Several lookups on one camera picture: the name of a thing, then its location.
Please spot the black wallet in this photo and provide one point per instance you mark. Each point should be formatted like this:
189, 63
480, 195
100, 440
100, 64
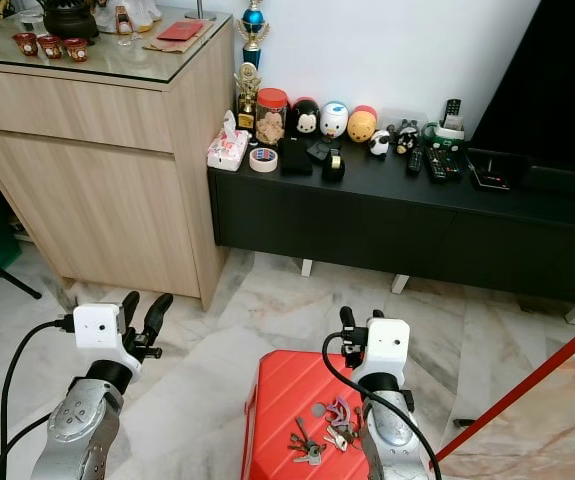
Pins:
295, 157

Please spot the small black animal figure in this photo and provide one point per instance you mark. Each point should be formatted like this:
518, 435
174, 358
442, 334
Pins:
407, 137

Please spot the pink tissue box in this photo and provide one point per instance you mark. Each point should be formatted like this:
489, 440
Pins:
227, 150

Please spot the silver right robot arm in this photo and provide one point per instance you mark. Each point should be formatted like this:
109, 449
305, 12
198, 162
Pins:
392, 440

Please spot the white tape roll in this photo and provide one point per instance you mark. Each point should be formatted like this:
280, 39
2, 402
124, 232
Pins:
253, 161

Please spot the green holder mug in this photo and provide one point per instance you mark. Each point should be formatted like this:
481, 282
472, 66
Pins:
435, 137

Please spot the black stand leg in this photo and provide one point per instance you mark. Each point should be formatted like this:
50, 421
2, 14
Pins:
12, 283

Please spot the clear jar with red lid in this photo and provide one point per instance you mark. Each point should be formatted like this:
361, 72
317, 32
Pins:
271, 122

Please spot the white ceramic figurine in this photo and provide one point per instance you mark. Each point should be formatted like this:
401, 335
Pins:
139, 12

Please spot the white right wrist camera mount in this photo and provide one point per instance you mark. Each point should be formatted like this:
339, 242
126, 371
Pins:
389, 342

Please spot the narrow black remote control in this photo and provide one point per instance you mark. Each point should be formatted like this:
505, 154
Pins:
415, 160

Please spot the black tape dispenser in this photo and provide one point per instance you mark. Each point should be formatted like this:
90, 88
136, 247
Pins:
334, 167

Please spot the dark grey key bunch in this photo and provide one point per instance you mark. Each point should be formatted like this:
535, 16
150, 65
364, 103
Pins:
307, 450

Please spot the yellow bear plush toy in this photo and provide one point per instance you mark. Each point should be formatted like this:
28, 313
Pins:
362, 125

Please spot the white duck plush toy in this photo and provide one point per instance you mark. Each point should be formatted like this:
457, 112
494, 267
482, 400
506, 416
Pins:
334, 120

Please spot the key bunch with purple carabiner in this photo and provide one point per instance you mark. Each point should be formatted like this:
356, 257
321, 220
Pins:
337, 412

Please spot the small black box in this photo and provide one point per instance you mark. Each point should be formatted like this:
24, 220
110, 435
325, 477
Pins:
318, 150

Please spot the red envelope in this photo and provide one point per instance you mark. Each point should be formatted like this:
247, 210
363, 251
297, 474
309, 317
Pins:
180, 31

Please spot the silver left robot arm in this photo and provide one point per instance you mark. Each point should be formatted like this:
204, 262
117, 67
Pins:
77, 430

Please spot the small panda figure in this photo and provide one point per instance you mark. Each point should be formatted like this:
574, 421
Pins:
379, 143

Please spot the small red cup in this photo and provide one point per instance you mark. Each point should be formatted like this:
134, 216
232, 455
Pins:
25, 43
75, 49
49, 46

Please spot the black television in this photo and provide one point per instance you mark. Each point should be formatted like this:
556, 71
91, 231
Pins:
547, 80

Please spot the blue and gold trophy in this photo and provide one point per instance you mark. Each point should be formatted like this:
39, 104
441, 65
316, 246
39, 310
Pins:
253, 18

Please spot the black incense burner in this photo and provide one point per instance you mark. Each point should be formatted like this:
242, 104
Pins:
69, 18

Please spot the wide black remote control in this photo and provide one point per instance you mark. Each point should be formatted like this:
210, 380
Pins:
443, 164

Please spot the upright black remote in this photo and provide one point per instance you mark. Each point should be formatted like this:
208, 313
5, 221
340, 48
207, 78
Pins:
453, 108

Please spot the light wooden cabinet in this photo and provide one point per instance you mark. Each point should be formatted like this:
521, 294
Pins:
97, 180

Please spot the black low TV console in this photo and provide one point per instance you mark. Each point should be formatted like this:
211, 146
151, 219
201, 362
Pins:
367, 225

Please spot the orange marble folding table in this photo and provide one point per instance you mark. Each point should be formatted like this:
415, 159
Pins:
557, 420

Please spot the red plastic stool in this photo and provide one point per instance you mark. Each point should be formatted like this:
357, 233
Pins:
277, 410

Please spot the black mouse plush toy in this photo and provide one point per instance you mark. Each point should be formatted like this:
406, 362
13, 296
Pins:
304, 120

